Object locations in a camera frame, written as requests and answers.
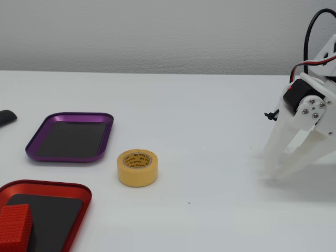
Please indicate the red studded block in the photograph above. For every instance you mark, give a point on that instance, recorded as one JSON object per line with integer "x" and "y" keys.
{"x": 15, "y": 225}

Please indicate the black zip tie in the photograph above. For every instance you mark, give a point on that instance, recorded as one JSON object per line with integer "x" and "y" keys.
{"x": 271, "y": 115}

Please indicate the yellow masking tape roll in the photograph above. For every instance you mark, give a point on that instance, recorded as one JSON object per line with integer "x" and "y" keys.
{"x": 136, "y": 174}

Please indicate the black rounded object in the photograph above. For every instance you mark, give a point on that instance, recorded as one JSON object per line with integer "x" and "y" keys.
{"x": 6, "y": 116}

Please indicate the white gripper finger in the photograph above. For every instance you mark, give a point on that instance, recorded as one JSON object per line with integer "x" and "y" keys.
{"x": 304, "y": 152}
{"x": 278, "y": 143}

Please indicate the red metal tray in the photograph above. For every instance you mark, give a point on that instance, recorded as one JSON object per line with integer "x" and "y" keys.
{"x": 60, "y": 210}

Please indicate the purple metal tray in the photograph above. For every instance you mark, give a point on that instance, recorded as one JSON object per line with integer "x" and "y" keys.
{"x": 69, "y": 139}

